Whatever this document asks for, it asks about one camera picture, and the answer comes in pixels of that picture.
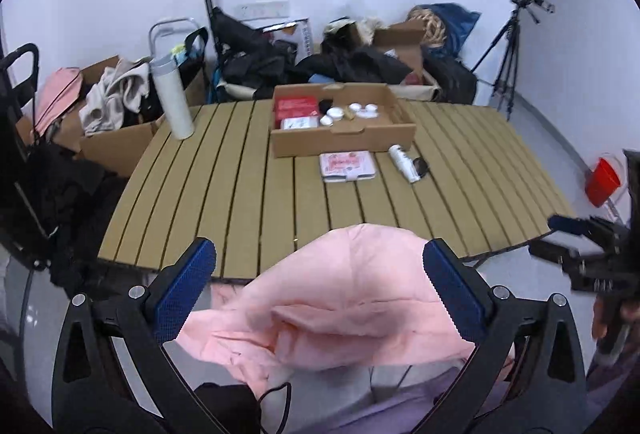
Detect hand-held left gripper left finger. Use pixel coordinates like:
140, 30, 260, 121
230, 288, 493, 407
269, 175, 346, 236
50, 237, 217, 434

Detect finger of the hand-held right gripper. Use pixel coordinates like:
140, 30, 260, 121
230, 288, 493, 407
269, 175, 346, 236
528, 240, 581, 267
546, 214, 601, 237

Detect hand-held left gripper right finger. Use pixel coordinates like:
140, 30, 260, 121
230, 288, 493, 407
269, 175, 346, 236
422, 238, 588, 434

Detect pink wipes pack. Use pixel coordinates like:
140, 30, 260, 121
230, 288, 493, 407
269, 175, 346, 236
319, 151, 378, 183

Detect shallow cardboard tray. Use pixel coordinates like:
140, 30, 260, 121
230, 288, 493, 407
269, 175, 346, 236
270, 82, 417, 159

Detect white wipes pack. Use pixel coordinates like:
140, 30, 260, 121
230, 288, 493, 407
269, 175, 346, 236
280, 116, 321, 131

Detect red box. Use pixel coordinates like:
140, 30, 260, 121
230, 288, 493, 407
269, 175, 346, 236
274, 96, 318, 121

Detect person's right hand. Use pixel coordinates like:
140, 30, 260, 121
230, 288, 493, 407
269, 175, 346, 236
591, 300, 610, 341

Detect red bucket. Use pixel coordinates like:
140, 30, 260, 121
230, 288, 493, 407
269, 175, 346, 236
585, 157, 623, 208

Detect pink jacket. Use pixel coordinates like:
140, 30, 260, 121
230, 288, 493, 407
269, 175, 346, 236
176, 223, 516, 402

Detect purple jacket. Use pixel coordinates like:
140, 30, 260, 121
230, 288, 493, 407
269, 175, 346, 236
320, 354, 516, 434

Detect large cardboard box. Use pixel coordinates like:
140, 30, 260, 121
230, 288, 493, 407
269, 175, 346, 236
15, 56, 211, 177

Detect black stroller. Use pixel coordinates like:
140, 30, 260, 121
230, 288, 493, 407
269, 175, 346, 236
0, 44, 126, 289

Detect white thermos bottle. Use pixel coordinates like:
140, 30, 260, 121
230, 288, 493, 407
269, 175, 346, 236
150, 55, 196, 141

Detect black tripod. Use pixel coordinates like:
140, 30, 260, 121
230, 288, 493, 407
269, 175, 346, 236
470, 6, 523, 122

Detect beige clothes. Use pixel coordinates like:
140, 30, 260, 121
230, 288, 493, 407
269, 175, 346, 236
79, 58, 153, 137

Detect beige folding wagon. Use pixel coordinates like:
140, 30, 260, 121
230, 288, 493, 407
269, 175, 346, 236
190, 0, 443, 104

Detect dark blue bag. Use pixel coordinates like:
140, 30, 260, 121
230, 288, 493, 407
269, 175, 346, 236
417, 2, 482, 59

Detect pink backpack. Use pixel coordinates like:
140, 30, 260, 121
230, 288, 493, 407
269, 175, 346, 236
32, 68, 86, 135

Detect black clothing pile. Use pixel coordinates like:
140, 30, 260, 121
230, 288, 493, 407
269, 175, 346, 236
225, 54, 306, 87

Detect wicker ball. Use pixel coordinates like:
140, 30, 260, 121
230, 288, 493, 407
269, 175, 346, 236
407, 8, 446, 47

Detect black jacket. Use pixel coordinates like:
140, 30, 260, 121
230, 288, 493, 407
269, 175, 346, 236
295, 34, 413, 84

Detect open cardboard box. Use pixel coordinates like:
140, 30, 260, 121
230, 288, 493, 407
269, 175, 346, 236
372, 21, 436, 87

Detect black bag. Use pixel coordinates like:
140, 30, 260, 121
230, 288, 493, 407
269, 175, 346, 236
212, 7, 273, 64

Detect beige tote bag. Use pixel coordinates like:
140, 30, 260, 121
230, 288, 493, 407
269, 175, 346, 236
322, 17, 381, 45

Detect printed carton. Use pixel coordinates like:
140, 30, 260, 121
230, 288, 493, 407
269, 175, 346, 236
262, 16, 313, 59

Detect black cable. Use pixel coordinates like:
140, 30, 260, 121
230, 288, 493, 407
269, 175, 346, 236
252, 381, 294, 434

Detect white metal frame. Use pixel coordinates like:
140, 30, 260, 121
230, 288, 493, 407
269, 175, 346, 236
149, 17, 208, 60

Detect white wall socket strip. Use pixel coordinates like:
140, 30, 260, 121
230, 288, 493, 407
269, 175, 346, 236
235, 1, 291, 20

